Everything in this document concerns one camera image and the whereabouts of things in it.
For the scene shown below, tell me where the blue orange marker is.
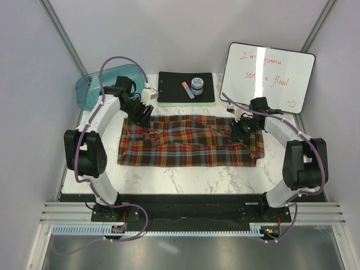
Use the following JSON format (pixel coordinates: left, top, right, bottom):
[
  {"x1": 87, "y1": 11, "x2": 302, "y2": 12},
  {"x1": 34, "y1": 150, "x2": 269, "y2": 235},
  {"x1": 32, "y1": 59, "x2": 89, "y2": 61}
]
[{"x1": 182, "y1": 82, "x2": 195, "y2": 99}]

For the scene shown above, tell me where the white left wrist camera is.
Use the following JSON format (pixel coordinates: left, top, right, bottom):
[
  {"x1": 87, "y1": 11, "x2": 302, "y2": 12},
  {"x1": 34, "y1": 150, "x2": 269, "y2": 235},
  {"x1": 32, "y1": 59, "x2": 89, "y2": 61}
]
[{"x1": 141, "y1": 88, "x2": 159, "y2": 104}]

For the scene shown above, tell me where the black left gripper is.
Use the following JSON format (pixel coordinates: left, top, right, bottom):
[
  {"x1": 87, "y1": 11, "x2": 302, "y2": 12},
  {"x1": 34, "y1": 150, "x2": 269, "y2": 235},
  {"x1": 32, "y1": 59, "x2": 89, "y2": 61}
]
[{"x1": 120, "y1": 97, "x2": 154, "y2": 129}]

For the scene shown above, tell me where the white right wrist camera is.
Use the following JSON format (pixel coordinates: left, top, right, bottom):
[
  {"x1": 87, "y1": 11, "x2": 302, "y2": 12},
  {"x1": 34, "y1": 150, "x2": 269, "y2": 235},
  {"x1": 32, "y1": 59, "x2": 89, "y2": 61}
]
[{"x1": 233, "y1": 109, "x2": 244, "y2": 123}]

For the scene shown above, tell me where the white slotted cable duct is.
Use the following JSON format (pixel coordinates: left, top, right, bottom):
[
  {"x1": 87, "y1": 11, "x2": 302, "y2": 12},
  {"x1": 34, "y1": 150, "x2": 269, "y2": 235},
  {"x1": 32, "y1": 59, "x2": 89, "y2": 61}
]
[{"x1": 52, "y1": 224, "x2": 279, "y2": 237}]

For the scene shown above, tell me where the teal plastic bin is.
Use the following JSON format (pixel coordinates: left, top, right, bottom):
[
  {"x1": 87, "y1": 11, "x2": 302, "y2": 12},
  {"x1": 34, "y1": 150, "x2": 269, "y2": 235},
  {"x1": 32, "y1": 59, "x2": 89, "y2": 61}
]
[{"x1": 75, "y1": 64, "x2": 145, "y2": 111}]

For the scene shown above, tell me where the small blue white jar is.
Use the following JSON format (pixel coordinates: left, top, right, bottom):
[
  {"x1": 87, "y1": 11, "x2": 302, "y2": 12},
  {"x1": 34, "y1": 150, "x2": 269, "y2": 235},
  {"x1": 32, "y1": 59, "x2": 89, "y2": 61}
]
[{"x1": 191, "y1": 77, "x2": 204, "y2": 96}]

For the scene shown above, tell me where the plaid long sleeve shirt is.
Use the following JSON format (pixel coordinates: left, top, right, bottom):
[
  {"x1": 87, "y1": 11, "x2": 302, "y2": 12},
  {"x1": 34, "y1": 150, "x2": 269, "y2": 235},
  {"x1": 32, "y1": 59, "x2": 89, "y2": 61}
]
[{"x1": 117, "y1": 115, "x2": 265, "y2": 167}]

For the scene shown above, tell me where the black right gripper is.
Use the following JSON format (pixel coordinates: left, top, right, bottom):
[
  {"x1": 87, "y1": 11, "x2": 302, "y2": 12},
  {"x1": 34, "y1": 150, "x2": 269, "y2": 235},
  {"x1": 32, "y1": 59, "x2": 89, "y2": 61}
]
[{"x1": 228, "y1": 115, "x2": 262, "y2": 143}]

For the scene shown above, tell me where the white dry-erase board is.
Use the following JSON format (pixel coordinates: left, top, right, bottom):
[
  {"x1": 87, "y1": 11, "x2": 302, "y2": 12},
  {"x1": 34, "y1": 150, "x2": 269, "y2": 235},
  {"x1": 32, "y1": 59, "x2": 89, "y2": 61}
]
[{"x1": 220, "y1": 42, "x2": 316, "y2": 114}]

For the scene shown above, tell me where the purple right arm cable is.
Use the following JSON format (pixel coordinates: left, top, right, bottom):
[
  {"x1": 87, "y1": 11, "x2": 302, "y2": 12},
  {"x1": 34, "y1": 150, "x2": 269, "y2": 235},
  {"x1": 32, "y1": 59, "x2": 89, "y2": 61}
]
[{"x1": 221, "y1": 92, "x2": 327, "y2": 245}]

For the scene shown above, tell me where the aluminium frame rail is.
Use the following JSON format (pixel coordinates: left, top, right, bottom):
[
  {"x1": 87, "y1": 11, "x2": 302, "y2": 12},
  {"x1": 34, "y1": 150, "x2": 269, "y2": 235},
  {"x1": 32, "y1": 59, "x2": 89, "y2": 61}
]
[{"x1": 40, "y1": 202, "x2": 345, "y2": 226}]

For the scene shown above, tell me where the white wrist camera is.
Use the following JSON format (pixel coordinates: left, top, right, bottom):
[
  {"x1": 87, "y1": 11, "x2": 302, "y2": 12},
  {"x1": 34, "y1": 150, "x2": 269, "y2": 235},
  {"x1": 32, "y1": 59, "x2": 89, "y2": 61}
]
[
  {"x1": 233, "y1": 109, "x2": 244, "y2": 123},
  {"x1": 141, "y1": 88, "x2": 159, "y2": 104}
]

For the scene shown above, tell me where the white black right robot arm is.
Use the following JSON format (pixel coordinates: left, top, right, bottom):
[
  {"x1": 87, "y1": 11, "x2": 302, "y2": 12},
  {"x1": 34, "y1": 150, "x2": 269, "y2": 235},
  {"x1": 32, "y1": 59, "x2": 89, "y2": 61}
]
[{"x1": 227, "y1": 97, "x2": 329, "y2": 222}]

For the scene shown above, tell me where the black clipboard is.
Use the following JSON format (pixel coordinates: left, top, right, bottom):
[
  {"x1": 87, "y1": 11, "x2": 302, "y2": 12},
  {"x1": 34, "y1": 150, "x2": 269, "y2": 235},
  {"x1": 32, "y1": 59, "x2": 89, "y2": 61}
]
[{"x1": 157, "y1": 71, "x2": 216, "y2": 106}]

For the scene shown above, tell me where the green mat under clipboard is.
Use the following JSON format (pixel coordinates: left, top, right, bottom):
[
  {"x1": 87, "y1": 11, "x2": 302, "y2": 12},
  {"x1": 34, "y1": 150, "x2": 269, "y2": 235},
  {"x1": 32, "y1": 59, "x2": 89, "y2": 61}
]
[{"x1": 157, "y1": 101, "x2": 217, "y2": 107}]

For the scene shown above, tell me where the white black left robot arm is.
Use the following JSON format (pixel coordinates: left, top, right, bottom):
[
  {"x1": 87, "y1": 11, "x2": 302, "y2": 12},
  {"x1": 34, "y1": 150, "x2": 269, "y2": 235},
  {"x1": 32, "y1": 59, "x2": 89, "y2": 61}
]
[{"x1": 64, "y1": 76, "x2": 158, "y2": 221}]

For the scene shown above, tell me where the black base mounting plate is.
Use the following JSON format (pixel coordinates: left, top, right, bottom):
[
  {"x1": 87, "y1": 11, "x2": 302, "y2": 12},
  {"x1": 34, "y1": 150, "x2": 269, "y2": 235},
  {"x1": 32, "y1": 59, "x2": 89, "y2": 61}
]
[{"x1": 91, "y1": 194, "x2": 291, "y2": 233}]

